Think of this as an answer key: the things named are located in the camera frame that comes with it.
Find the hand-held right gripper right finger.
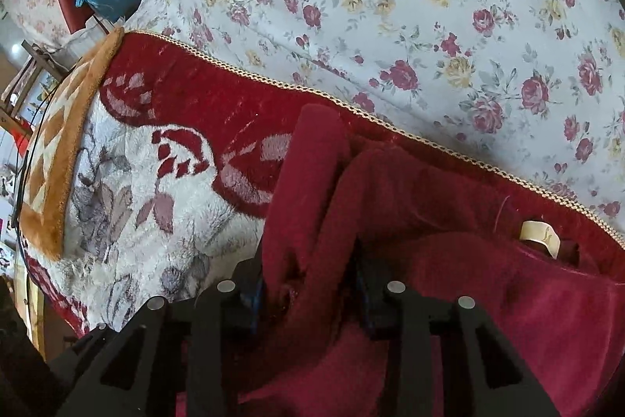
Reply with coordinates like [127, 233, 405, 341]
[354, 246, 562, 417]

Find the rose print bed quilt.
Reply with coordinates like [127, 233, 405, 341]
[129, 0, 625, 248]

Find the white floral plush blanket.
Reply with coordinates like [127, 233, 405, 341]
[20, 29, 625, 340]

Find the orange checkered plush blanket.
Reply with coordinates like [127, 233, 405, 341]
[12, 26, 127, 261]

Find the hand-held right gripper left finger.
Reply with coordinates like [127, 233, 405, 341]
[46, 251, 267, 417]

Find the pale floral sheet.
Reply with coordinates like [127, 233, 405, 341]
[0, 0, 65, 51]

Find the red fleece garment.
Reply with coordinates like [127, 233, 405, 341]
[176, 103, 625, 417]

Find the red cloth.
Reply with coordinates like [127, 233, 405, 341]
[51, 0, 95, 35]

